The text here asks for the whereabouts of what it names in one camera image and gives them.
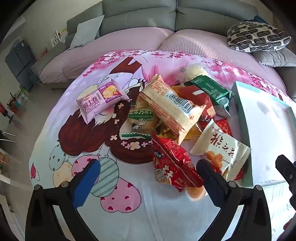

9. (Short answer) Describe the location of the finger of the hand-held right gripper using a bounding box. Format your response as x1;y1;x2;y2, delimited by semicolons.
275;154;296;202

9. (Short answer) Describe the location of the red white-label snack packet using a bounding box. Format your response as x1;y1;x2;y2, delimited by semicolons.
176;85;216;121

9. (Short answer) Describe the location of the blue cloth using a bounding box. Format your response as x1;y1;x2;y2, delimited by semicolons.
253;15;269;24

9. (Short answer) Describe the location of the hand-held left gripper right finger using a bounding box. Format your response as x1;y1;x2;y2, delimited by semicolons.
196;159;272;241

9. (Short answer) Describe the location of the teal-rimmed white tray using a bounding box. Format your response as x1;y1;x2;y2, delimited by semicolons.
231;81;296;188

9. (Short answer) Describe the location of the yellow snack packet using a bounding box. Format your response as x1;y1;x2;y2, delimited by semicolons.
155;85;204;141

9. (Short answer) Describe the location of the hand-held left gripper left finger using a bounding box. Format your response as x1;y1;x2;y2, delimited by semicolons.
25;159;101;241

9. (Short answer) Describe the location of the pale bun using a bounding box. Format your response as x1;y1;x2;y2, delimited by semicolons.
180;64;211;82

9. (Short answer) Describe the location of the green snack packet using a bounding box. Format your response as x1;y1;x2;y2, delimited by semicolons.
215;102;232;116
184;76;234;109

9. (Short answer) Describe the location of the grey sofa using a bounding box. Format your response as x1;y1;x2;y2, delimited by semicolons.
30;0;296;98

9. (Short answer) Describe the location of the light grey pillow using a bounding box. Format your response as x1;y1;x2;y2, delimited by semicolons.
69;15;105;49

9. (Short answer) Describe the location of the green and cream cracker packet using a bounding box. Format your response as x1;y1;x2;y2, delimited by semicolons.
121;105;160;139

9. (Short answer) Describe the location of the pink swiss roll packet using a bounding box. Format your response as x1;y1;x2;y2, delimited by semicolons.
76;79;130;124

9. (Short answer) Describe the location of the white calligraphy snack packet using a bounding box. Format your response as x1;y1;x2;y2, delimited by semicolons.
190;119;251;176

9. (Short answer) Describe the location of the pink printed blanket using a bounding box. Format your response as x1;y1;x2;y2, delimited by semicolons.
29;50;296;241

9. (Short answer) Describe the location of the white rack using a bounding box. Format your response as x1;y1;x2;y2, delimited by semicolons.
50;29;68;47

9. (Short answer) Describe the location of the black and white patterned pillow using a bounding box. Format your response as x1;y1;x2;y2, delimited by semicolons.
227;21;291;53

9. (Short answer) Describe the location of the beige barcode snack packet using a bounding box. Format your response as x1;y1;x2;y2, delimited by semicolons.
136;74;206;145

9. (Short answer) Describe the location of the red flowered snack packet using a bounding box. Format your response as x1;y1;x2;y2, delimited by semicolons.
151;132;205;193

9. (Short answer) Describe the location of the dark grey cabinet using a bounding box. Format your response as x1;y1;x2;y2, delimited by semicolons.
5;40;37;91

